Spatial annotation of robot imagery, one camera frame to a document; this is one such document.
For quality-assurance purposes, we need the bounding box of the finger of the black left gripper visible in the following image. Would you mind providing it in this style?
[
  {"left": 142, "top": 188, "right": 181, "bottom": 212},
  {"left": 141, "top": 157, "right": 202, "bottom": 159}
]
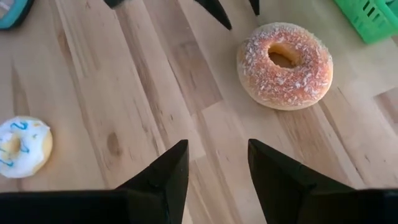
[
  {"left": 194, "top": 0, "right": 233, "bottom": 31},
  {"left": 248, "top": 0, "right": 261, "bottom": 16}
]

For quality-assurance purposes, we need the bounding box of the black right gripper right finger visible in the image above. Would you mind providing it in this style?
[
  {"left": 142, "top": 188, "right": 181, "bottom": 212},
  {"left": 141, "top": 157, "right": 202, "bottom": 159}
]
[{"left": 248, "top": 139, "right": 354, "bottom": 224}]

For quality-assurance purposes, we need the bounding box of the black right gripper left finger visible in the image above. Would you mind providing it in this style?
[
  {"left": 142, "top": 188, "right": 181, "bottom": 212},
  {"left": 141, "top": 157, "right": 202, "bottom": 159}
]
[{"left": 116, "top": 139, "right": 190, "bottom": 224}]

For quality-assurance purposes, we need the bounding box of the pink sugared donut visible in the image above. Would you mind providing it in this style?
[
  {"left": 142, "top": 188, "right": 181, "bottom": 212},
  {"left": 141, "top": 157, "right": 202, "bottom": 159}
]
[{"left": 236, "top": 22, "right": 334, "bottom": 111}]

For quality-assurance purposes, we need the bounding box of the green plastic mesh basket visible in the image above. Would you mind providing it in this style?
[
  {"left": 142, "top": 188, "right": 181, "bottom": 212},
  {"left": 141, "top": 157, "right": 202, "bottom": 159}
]
[{"left": 334, "top": 0, "right": 398, "bottom": 44}]

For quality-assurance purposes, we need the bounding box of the blue-striped white iced donut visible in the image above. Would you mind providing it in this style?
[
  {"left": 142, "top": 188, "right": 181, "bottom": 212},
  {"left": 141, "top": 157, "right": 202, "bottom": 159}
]
[{"left": 0, "top": 116, "right": 53, "bottom": 179}]

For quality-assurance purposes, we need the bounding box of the teal-trimmed metal box grater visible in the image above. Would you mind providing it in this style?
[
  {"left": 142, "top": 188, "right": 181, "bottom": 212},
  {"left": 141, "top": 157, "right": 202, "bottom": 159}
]
[{"left": 0, "top": 0, "right": 35, "bottom": 30}]

